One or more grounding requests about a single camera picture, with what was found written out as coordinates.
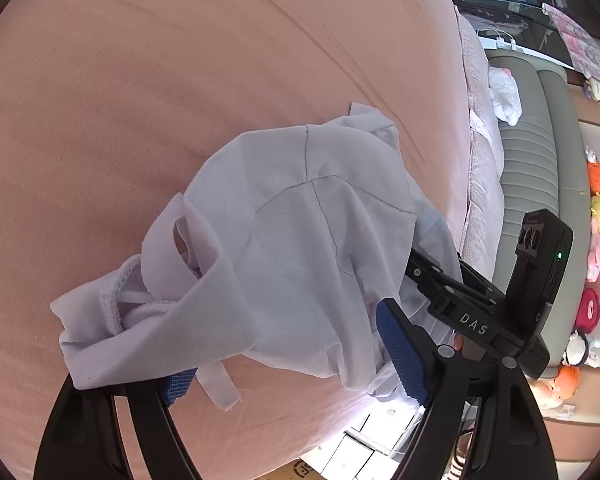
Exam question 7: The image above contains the red bear plush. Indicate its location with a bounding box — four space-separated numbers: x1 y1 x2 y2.
577 287 600 333

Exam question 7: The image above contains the black white bunny-ear plush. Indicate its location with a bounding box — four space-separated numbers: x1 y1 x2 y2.
562 332 600 367

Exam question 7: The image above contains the grey padded headboard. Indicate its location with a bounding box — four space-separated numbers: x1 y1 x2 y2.
485 50 593 366

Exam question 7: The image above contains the pink printed cloth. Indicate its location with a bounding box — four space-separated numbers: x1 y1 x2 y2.
542 2 600 83

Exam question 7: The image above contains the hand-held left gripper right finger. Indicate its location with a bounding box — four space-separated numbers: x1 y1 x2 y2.
375 297 556 480

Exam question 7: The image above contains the white plush toy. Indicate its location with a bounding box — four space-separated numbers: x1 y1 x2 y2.
487 66 522 126

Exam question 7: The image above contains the large orange plush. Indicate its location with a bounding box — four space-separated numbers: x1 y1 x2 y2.
555 365 581 396

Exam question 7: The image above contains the white nightstand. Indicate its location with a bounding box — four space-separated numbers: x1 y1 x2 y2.
320 395 431 480

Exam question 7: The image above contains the white shirt with navy trim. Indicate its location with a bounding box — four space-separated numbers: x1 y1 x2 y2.
50 102 463 413

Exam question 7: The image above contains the white charging cable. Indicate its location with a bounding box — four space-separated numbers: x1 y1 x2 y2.
477 27 521 53

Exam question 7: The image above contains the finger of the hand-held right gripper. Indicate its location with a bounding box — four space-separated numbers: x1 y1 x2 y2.
405 247 458 303
457 256 505 307

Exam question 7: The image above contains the cream bunny plush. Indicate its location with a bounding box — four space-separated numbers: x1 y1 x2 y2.
527 377 568 411

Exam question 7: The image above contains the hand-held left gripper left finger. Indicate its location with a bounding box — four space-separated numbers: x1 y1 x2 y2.
32 367 201 480

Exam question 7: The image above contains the pink sheet bed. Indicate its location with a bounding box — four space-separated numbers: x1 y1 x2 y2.
0 0 486 480

